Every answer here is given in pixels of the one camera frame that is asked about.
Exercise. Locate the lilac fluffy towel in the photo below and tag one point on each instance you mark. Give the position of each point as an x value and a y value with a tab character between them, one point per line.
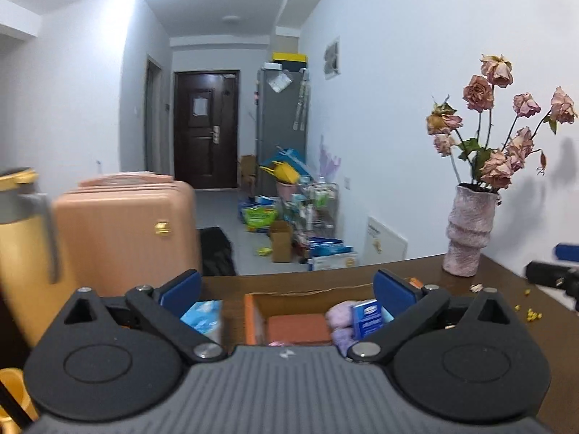
339	321

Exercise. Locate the yellow box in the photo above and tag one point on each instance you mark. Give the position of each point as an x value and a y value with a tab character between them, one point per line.
289	57

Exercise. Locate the dark brown door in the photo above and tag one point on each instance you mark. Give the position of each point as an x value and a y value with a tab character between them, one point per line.
206	144

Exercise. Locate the yellow mug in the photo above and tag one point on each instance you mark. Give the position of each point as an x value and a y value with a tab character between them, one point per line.
16	393

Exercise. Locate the white carton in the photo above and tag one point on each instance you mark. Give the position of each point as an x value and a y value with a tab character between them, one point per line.
337	263

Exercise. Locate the white flat panel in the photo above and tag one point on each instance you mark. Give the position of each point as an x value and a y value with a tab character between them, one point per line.
386	239

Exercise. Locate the yellow flower crumbs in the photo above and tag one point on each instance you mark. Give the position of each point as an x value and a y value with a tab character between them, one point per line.
531	314

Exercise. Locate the orange cardboard box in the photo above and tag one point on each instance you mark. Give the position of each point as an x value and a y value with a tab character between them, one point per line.
253	321

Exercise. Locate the blue packet with white label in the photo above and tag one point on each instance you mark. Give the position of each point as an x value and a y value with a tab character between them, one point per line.
367	321

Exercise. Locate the blue and yellow bag pile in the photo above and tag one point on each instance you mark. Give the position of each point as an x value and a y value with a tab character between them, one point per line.
287	165

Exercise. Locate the black duffel bag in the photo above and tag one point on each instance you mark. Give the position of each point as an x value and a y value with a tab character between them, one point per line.
217	253

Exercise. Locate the blue tissue pack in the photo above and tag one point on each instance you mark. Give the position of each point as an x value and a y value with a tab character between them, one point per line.
203	318

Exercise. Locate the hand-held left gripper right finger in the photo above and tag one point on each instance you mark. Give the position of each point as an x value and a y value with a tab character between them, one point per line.
396	293

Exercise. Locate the pink ceramic vase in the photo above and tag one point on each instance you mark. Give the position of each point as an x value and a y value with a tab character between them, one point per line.
468	235

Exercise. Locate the fallen pink petal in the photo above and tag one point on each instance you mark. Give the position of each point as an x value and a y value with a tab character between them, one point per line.
476	287

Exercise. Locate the side door frame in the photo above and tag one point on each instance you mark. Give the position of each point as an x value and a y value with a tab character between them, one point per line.
153	113

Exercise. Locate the purple wall decoration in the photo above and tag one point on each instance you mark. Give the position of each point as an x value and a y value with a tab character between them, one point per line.
329	158

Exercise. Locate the pink suitcase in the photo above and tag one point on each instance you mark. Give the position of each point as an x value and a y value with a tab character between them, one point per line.
122	235

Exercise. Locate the orange sponge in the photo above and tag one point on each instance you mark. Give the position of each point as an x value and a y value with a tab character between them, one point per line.
298	329

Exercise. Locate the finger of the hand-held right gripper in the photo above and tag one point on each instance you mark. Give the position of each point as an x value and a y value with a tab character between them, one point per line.
552	275
569	253

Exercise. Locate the grey refrigerator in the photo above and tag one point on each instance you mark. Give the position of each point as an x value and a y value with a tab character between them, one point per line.
280	117

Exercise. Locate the green bag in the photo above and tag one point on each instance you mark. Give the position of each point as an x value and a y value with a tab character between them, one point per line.
260	219

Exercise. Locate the dried pink roses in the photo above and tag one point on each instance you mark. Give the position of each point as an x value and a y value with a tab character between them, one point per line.
493	162

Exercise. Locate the open cardboard box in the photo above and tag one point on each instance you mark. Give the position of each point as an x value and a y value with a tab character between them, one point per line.
281	242

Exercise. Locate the grey wall panel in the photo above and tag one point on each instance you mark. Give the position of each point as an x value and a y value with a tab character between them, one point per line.
332	58

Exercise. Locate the yellow thermos jug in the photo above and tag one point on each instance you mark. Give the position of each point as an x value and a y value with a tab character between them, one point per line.
22	271

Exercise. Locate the small cardboard box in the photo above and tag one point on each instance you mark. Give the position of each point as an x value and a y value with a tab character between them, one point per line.
248	176

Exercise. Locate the round ceiling lamp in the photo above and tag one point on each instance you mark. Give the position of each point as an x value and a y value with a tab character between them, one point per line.
232	18

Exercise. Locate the pink bucket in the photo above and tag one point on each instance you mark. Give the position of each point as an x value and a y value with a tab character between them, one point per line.
286	189

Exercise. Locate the blue and white packet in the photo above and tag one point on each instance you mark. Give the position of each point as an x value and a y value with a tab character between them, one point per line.
330	248

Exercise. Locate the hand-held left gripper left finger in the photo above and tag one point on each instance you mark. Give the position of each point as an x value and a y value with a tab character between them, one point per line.
183	291

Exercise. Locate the folded umbrella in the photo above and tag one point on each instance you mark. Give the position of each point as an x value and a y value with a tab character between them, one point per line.
302	99

